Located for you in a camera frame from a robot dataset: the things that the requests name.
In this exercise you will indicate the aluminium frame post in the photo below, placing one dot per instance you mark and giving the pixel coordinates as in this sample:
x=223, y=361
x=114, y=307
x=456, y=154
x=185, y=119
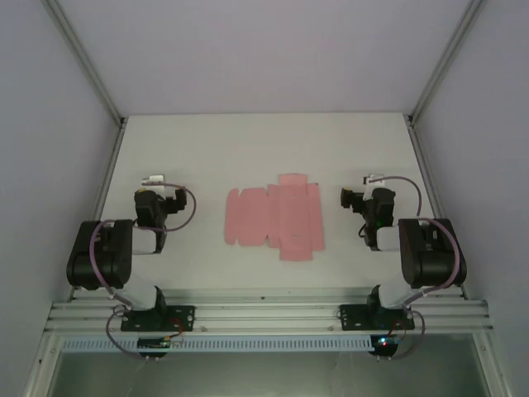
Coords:
x=442, y=62
x=87, y=62

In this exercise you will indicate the right small circuit board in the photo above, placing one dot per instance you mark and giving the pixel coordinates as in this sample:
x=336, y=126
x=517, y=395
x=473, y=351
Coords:
x=384, y=342

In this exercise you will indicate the right aluminium frame post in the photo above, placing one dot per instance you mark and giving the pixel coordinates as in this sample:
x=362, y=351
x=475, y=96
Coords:
x=442, y=62

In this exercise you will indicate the right aluminium table side rail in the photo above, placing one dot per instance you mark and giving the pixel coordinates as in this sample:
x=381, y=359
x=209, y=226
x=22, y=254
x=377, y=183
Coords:
x=423, y=165

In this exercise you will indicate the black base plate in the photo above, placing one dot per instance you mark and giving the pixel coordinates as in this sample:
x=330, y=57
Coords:
x=351, y=316
x=182, y=316

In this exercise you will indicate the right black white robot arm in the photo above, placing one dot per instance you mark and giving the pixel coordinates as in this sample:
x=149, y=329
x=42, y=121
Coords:
x=430, y=256

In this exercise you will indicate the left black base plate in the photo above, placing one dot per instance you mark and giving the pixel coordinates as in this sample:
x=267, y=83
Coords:
x=182, y=316

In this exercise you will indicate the aluminium mounting rail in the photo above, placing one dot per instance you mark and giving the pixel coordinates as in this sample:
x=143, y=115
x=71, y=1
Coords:
x=264, y=314

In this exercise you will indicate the aluminium table side rail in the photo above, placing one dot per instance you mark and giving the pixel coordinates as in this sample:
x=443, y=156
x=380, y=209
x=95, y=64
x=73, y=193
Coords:
x=423, y=165
x=111, y=165

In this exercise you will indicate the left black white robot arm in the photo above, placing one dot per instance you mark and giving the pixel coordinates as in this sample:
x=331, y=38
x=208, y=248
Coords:
x=99, y=256

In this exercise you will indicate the left aluminium frame post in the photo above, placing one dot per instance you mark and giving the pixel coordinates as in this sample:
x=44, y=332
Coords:
x=87, y=62

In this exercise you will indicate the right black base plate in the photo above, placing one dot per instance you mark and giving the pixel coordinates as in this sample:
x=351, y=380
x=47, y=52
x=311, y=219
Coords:
x=351, y=316

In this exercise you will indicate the small circuit board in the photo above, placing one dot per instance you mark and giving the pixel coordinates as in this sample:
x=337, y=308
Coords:
x=155, y=343
x=384, y=342

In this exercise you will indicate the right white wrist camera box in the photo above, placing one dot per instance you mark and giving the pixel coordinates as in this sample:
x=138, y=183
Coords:
x=372, y=178

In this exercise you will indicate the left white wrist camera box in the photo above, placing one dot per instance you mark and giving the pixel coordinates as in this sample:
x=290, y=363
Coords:
x=155, y=180

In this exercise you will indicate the left small circuit board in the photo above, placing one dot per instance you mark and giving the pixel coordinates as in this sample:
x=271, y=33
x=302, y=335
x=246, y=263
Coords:
x=155, y=343

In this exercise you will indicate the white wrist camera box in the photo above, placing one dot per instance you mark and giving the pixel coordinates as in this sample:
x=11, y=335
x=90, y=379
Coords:
x=372, y=178
x=155, y=180

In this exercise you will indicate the left aluminium table side rail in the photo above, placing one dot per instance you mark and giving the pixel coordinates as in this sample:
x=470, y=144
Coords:
x=111, y=165

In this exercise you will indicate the pink paper box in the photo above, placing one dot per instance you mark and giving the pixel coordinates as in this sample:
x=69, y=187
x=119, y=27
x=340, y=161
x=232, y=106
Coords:
x=289, y=219

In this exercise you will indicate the grey metal panel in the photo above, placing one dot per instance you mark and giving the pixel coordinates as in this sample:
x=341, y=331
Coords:
x=264, y=376

